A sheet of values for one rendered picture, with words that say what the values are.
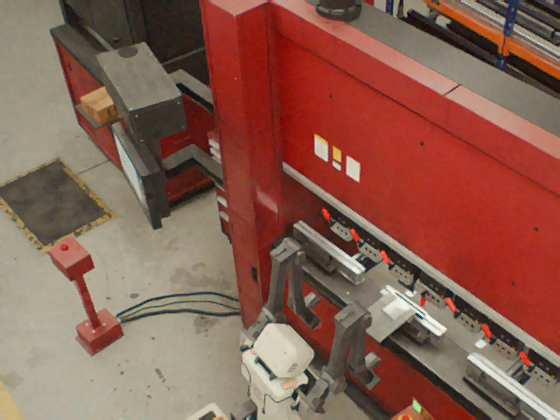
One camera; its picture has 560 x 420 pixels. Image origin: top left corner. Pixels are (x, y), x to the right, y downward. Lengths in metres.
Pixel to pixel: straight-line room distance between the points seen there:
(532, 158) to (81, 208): 3.97
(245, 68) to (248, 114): 0.24
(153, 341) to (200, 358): 0.34
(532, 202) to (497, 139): 0.26
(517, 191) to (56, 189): 4.12
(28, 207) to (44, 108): 1.27
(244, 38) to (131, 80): 0.58
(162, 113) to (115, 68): 0.36
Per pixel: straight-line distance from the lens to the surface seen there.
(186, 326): 4.99
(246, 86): 3.47
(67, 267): 4.41
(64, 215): 5.90
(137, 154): 3.72
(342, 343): 2.97
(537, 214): 2.81
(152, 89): 3.51
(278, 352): 3.13
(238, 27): 3.30
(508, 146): 2.72
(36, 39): 8.03
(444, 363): 3.72
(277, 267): 3.14
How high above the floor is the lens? 3.90
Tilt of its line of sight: 47 degrees down
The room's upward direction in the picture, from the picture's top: straight up
